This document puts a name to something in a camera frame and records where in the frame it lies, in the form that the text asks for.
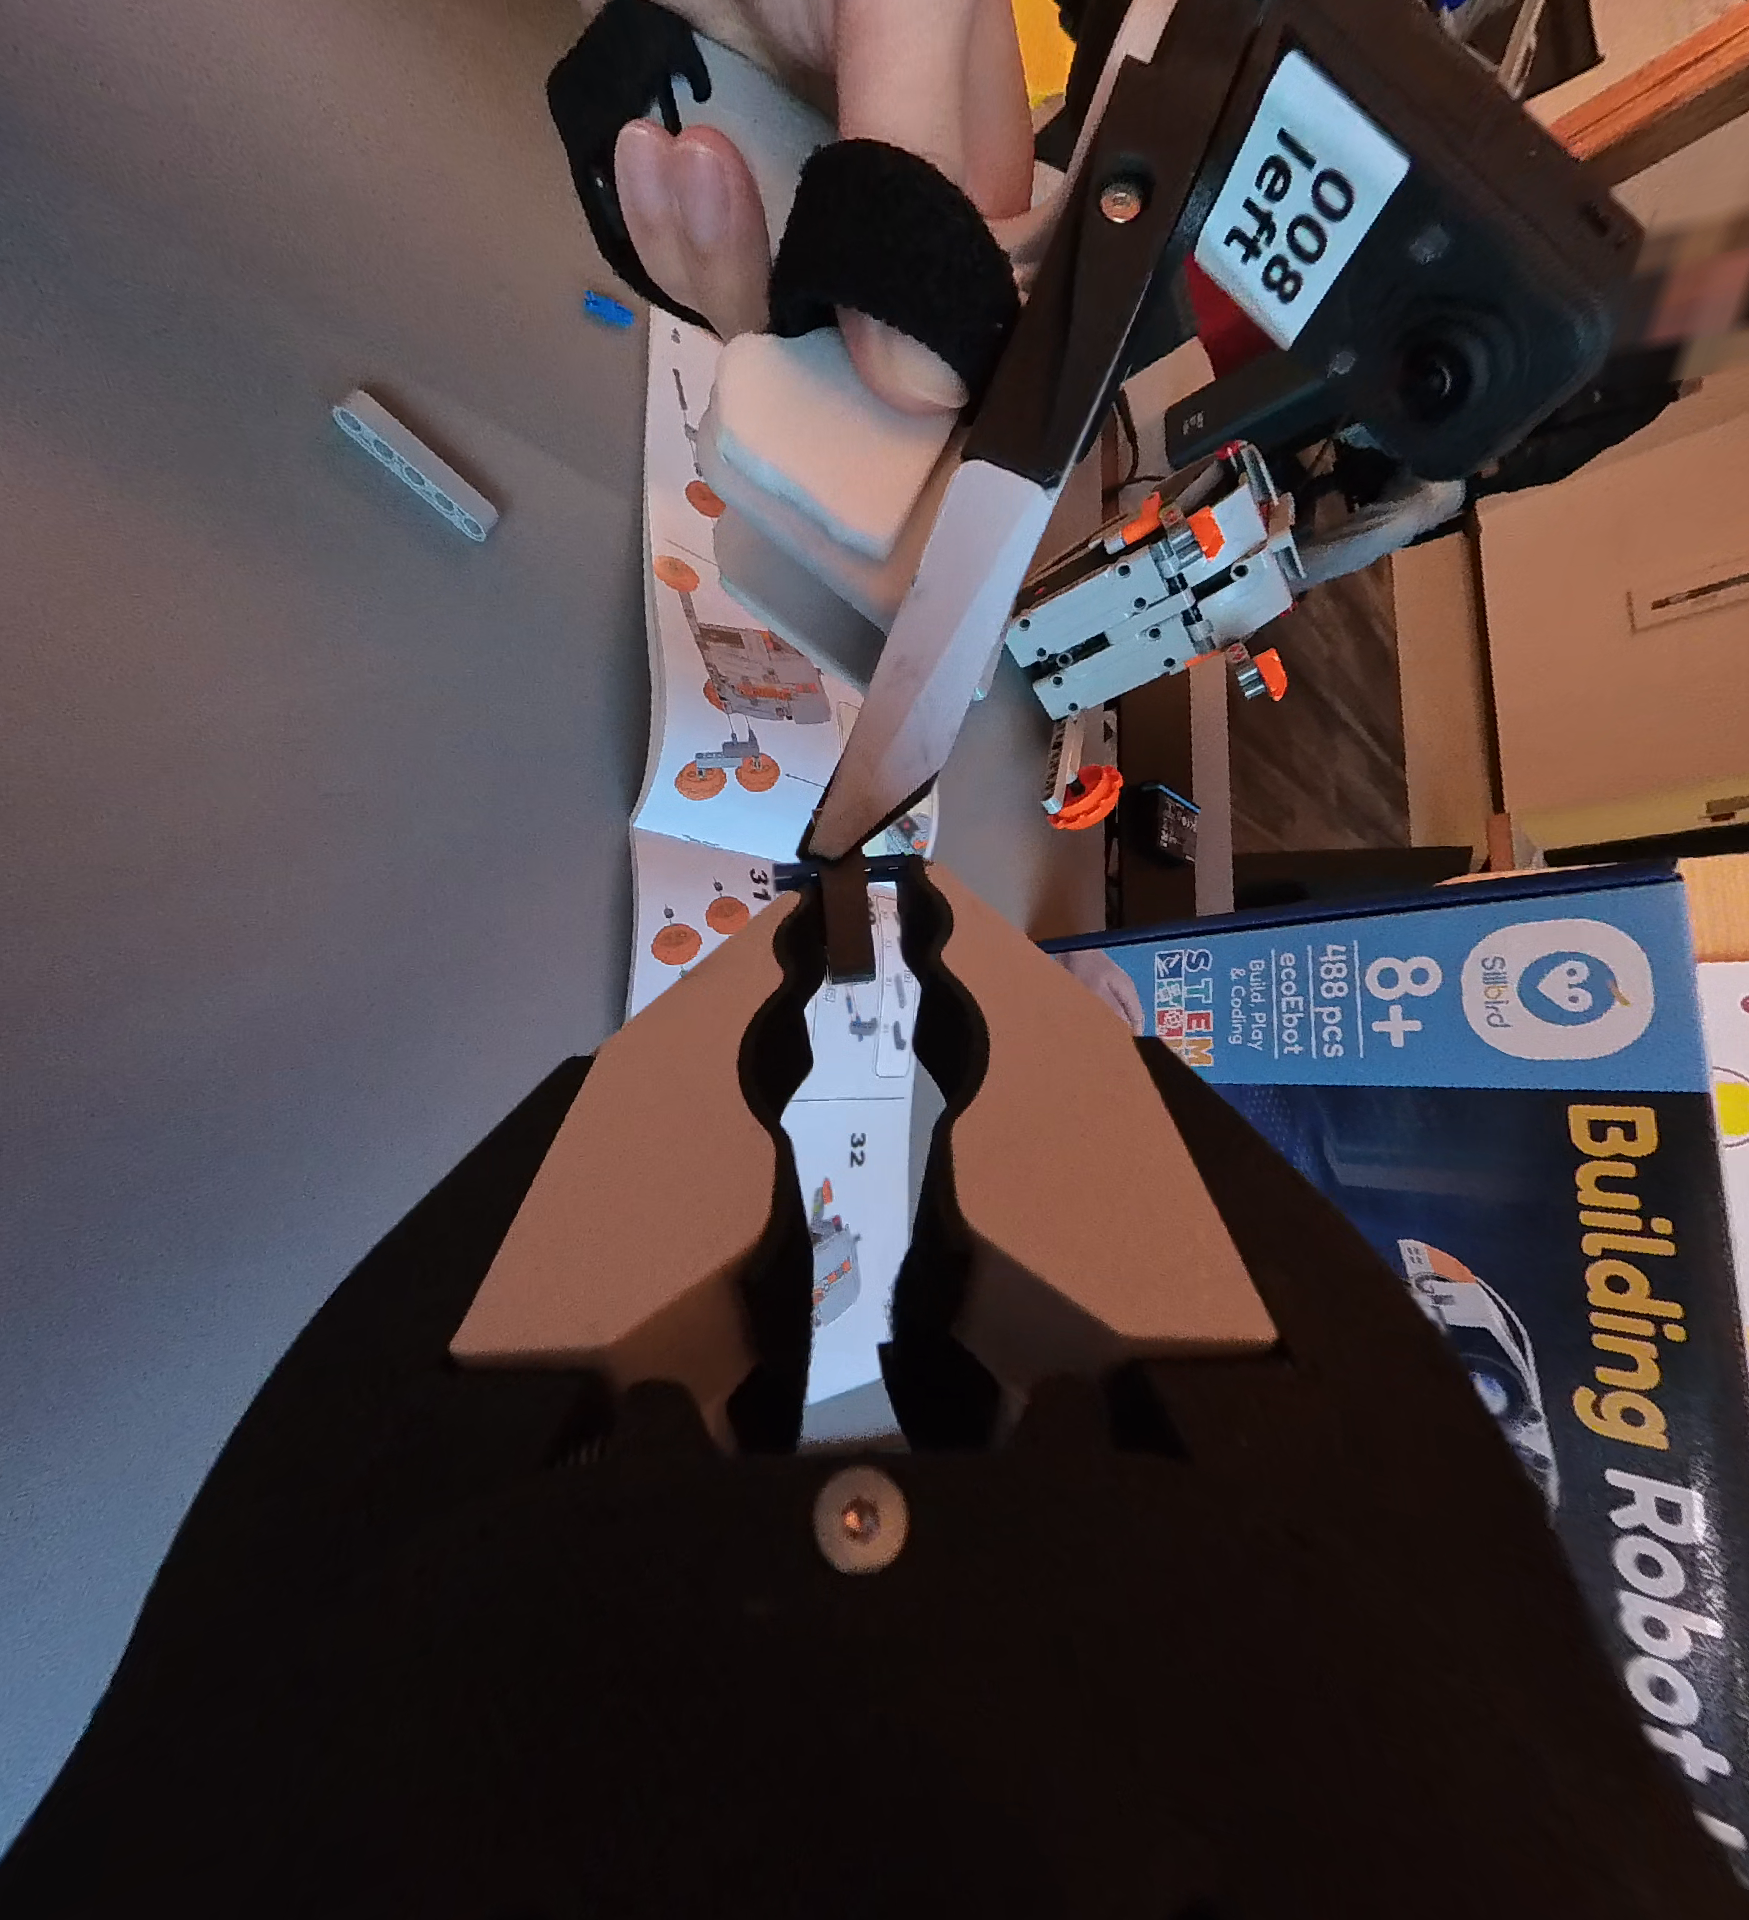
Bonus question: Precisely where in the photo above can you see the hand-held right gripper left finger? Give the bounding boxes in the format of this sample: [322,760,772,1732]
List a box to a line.
[450,875,835,1453]

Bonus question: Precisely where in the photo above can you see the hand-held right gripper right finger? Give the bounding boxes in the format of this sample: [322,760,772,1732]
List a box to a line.
[879,867,1284,1453]

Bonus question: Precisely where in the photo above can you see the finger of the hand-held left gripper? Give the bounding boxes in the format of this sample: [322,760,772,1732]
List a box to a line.
[809,461,1068,861]

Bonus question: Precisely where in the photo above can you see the dark grey short beam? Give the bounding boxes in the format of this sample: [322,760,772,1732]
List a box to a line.
[819,858,879,988]

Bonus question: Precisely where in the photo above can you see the light grey long beam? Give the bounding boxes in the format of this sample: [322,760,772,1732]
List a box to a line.
[330,388,502,546]

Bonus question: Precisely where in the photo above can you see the wooden background desk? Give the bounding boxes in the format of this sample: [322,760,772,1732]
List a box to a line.
[1531,0,1749,170]

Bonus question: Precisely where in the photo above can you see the grey desk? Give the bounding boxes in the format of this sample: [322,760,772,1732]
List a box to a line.
[0,0,1116,1920]

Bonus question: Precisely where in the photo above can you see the person's left hand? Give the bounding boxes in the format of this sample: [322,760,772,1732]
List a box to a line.
[617,0,1042,412]

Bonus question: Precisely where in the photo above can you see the grey orange toy robot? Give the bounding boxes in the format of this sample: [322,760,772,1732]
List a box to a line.
[1001,447,1300,834]

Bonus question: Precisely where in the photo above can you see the white instruction booklet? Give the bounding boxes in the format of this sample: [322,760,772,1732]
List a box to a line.
[626,30,966,1418]

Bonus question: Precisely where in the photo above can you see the pale cardboard box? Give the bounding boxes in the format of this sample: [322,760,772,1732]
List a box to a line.
[1471,374,1749,864]

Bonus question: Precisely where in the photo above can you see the blue robot kit box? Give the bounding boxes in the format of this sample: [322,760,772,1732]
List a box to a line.
[1039,863,1749,1920]

